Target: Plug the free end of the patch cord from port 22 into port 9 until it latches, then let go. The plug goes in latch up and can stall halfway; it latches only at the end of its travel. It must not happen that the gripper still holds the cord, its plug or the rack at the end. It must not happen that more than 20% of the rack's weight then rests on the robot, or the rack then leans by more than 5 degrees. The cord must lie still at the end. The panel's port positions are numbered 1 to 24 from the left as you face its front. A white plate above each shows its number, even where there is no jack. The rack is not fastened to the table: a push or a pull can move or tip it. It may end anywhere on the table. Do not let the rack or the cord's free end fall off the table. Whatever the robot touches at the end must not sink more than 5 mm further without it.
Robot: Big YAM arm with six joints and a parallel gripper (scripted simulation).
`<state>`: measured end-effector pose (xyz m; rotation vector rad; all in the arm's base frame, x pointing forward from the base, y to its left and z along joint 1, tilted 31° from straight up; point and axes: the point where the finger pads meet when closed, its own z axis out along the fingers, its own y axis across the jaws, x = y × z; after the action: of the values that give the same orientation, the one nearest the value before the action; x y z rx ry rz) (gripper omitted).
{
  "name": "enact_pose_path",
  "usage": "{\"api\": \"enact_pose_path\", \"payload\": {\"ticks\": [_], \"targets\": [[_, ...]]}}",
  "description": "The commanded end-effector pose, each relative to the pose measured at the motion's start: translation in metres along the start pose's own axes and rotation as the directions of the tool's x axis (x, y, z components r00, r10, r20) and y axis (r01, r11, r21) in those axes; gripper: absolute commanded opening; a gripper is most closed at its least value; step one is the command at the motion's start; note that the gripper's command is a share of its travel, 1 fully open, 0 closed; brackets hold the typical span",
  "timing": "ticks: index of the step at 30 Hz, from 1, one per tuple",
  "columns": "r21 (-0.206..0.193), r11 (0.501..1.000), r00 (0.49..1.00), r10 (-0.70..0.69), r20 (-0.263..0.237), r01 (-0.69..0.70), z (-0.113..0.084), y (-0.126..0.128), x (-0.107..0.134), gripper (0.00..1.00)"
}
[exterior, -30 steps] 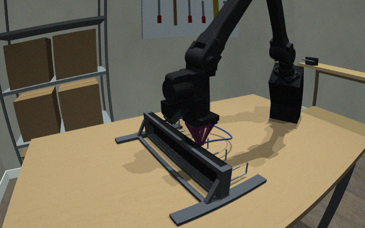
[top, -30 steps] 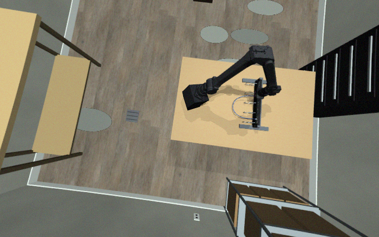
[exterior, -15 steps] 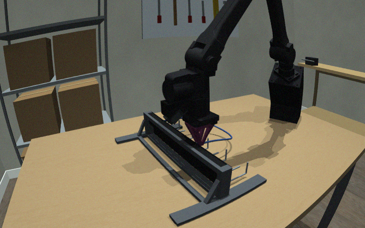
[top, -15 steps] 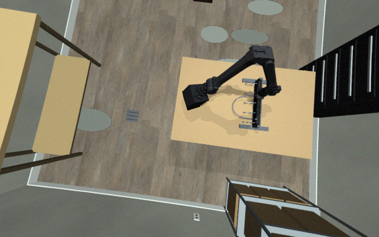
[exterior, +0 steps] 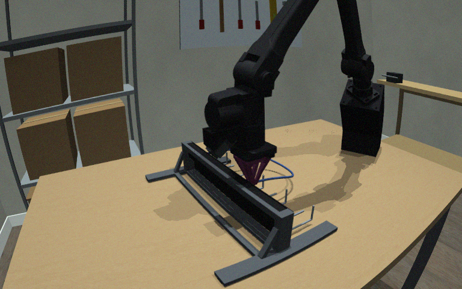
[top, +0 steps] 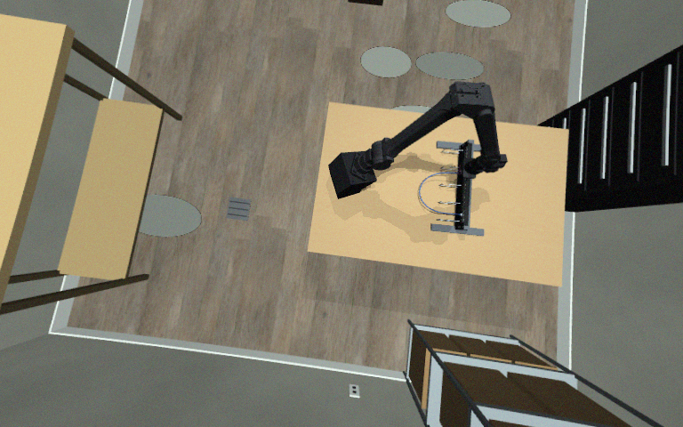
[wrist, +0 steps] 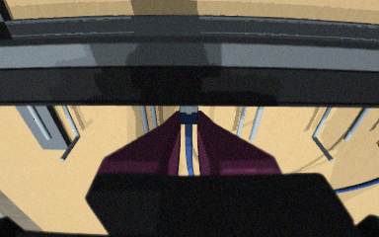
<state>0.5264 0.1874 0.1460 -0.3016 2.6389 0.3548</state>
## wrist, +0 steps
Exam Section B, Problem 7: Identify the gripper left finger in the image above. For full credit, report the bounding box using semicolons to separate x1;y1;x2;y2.
95;111;181;176

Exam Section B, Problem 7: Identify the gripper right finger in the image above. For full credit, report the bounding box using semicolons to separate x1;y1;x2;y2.
196;111;282;175

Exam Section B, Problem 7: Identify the blue patch cord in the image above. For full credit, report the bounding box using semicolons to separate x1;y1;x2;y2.
185;124;379;194

